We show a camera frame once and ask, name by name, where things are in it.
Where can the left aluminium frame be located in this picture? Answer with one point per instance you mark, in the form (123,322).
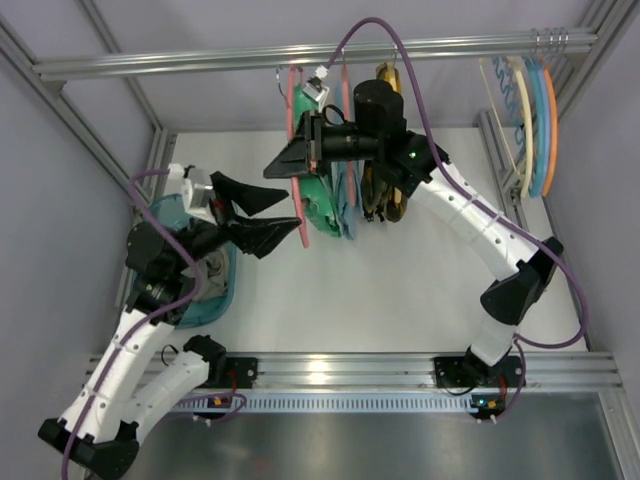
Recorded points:
(67,152)

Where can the slotted cable duct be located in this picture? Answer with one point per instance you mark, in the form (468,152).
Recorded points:
(343,403)

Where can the camouflage yellow trousers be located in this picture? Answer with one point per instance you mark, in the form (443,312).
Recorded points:
(378,198)

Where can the teal plastic basket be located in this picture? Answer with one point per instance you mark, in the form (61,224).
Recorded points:
(220,300)

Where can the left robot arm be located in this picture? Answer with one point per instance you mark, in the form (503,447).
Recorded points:
(103,429)

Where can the right aluminium frame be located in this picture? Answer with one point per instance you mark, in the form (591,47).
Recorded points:
(573,74)

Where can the pink hanger with blue trousers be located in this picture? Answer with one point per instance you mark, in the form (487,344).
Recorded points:
(347,113)

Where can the grey cloth in basket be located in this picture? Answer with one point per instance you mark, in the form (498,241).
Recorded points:
(214,274)

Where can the green tie-dye trousers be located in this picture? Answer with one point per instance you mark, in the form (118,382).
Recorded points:
(316,194)

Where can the pink hanger with green trousers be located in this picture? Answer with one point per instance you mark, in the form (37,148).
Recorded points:
(285,79)

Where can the aluminium hanging rail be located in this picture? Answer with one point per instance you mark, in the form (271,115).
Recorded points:
(546,42)

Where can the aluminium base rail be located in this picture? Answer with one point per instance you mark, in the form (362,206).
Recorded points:
(547,372)

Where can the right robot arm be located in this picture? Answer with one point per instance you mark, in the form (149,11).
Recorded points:
(410,162)

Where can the light blue trousers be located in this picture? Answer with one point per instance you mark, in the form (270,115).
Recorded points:
(347,216)

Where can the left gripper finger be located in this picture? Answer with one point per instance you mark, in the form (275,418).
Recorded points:
(258,236)
(250,198)

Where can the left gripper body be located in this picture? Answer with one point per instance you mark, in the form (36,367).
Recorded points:
(220,215)

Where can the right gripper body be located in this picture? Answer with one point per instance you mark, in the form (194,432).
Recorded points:
(314,143)

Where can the cream hanger with camouflage trousers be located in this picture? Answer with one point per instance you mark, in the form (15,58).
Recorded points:
(390,73)

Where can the aluminium frame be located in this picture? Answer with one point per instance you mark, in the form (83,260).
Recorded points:
(67,152)
(573,74)

